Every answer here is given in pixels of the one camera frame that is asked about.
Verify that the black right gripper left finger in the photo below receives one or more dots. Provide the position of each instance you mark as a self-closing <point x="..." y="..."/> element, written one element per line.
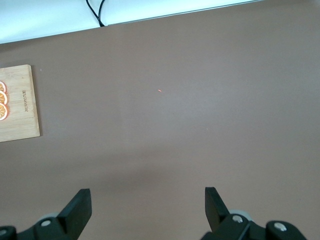
<point x="72" y="217"/>

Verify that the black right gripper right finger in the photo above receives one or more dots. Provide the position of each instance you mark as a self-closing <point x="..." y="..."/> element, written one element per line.
<point x="225" y="225"/>

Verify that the bamboo cutting board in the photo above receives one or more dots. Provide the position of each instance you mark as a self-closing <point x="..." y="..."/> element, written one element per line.
<point x="22" y="112"/>

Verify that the brown table cover mat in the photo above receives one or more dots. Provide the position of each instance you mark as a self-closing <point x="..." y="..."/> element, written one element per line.
<point x="175" y="112"/>

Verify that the orange slice toy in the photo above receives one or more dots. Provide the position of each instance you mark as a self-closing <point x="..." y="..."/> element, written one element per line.
<point x="2" y="97"/>
<point x="2" y="87"/>
<point x="3" y="112"/>

